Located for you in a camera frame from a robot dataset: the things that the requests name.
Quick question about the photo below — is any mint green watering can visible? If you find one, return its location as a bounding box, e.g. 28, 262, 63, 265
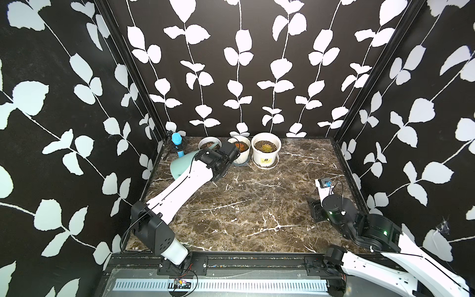
170, 142, 220, 183

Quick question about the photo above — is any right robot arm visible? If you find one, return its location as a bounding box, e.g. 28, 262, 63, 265
308, 194, 475, 297

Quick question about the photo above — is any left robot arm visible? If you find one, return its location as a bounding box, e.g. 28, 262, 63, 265
129, 142, 241, 266

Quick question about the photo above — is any pink-green succulent left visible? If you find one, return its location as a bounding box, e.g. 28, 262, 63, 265
200, 142, 219, 149

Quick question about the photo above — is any orange succulent middle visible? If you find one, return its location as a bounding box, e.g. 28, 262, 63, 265
235, 141, 249, 153

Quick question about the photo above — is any yellow-green succulent right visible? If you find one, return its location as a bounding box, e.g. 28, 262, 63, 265
254, 141, 277, 153

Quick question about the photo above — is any blue-grey saucer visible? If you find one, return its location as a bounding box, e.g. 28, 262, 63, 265
233, 159, 249, 167

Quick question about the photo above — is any white ribbed pot left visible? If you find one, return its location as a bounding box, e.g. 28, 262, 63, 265
199, 137, 221, 150

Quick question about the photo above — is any white fluted pot middle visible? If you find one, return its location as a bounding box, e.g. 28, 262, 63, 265
228, 136, 251, 163

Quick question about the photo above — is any white saucer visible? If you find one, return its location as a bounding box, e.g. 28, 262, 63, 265
252, 160, 279, 170

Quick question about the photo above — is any white round pot right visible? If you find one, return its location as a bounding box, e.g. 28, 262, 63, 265
251, 132, 282, 166

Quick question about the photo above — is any black mini tripod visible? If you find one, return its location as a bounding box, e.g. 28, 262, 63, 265
162, 139, 177, 160

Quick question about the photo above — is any blue handheld device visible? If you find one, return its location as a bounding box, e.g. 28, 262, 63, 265
171, 132, 184, 158

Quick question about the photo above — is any white perforated strip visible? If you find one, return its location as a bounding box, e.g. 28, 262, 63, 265
112, 278, 329, 294

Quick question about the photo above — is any small circuit board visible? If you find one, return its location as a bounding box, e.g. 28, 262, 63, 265
171, 280, 192, 291

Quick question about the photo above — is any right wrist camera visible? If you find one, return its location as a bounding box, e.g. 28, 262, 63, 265
315, 178, 334, 203

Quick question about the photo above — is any black front rail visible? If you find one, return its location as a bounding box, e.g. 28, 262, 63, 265
106, 251, 339, 277

